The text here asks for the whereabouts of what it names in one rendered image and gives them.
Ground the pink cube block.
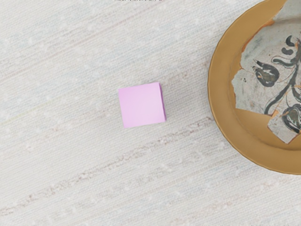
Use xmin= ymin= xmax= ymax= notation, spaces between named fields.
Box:
xmin=118 ymin=81 xmax=167 ymax=129

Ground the ochre plate with grey pattern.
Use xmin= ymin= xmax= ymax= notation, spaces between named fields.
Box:
xmin=207 ymin=0 xmax=301 ymax=176

